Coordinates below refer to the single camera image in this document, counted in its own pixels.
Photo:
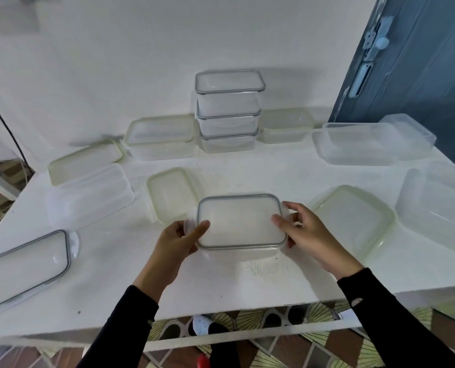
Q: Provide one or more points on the large clear food container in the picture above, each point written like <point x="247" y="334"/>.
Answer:
<point x="93" y="199"/>

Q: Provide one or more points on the blue-grey door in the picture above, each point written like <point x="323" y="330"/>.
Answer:
<point x="430" y="84"/>

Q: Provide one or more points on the medium clear food container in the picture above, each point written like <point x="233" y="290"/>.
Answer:
<point x="227" y="146"/>
<point x="242" y="254"/>
<point x="229" y="126"/>
<point x="229" y="105"/>

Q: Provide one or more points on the small green-rimmed clear lid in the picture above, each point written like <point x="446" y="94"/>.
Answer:
<point x="171" y="193"/>

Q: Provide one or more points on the person's left hand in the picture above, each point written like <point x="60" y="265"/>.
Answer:
<point x="170" y="256"/>

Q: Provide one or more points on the person's right hand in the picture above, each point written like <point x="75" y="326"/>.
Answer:
<point x="319" y="241"/>

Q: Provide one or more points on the black trousers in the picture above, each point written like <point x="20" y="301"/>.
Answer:
<point x="225" y="352"/>

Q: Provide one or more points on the large green-rimmed clear lid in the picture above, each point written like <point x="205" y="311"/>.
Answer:
<point x="83" y="162"/>

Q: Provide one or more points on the red garment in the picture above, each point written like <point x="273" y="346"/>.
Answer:
<point x="203" y="362"/>

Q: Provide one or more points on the person's left forearm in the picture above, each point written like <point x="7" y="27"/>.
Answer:
<point x="123" y="333"/>

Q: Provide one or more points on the square green-rimmed clear lid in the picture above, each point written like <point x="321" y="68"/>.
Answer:
<point x="354" y="222"/>

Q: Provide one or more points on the green-lidded container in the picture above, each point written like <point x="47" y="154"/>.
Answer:
<point x="160" y="153"/>

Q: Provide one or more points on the light blue door latch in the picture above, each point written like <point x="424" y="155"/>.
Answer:
<point x="379" y="38"/>

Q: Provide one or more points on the medium grey-rimmed clear lid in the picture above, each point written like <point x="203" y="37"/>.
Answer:
<point x="229" y="116"/>
<point x="229" y="137"/>

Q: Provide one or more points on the small clear container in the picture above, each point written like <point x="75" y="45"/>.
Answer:
<point x="285" y="137"/>

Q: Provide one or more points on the person's white shoe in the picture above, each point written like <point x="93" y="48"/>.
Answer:
<point x="202" y="325"/>

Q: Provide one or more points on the white table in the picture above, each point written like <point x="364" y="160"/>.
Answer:
<point x="116" y="264"/>

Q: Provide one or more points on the large grey-rimmed clear lid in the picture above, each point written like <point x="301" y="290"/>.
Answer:
<point x="20" y="270"/>
<point x="229" y="81"/>
<point x="240" y="220"/>

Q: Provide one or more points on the person's right forearm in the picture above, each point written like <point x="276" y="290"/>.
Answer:
<point x="392" y="325"/>

